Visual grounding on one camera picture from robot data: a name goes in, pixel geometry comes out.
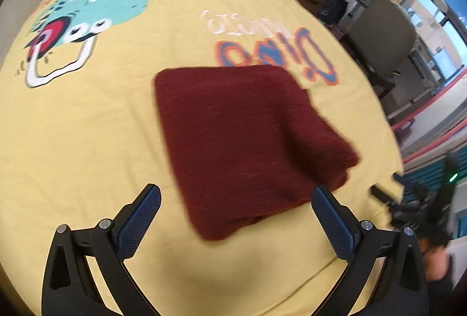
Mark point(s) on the person's right hand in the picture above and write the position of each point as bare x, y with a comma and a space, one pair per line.
436, 263

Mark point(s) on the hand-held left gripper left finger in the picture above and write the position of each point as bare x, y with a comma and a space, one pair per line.
140, 215

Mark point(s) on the yellow printed blanket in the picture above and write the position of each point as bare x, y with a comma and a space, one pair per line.
91, 119

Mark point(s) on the dark blue bag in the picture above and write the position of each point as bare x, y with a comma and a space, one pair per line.
332, 9

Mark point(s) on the dark red knit garment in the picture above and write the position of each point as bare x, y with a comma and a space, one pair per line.
237, 137

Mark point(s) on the teal radiator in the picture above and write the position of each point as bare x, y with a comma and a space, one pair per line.
427, 173

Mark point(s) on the grey office chair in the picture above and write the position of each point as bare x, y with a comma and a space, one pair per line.
383, 35

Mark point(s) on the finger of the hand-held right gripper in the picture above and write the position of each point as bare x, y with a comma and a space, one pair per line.
401, 181
381, 193

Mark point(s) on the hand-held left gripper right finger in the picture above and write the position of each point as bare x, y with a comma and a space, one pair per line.
334, 221

